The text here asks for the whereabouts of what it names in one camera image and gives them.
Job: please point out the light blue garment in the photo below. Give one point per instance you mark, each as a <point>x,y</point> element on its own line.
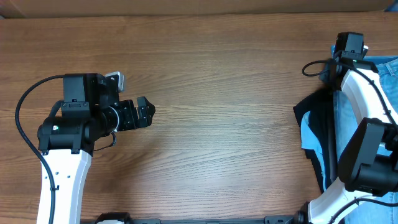
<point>313,150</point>

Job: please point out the light blue denim jeans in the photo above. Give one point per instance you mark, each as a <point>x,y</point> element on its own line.
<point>370,124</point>

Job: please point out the cardboard panel behind table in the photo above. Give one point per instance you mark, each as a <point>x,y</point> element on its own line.
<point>87,8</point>

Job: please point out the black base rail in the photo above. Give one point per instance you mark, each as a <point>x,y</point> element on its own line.
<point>125,218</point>

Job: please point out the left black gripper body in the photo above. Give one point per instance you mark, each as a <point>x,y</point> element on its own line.
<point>127,119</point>

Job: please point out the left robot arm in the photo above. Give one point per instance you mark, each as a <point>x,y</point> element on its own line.
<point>90,110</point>

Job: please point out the black garment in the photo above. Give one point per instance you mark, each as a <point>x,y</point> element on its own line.
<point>321,122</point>

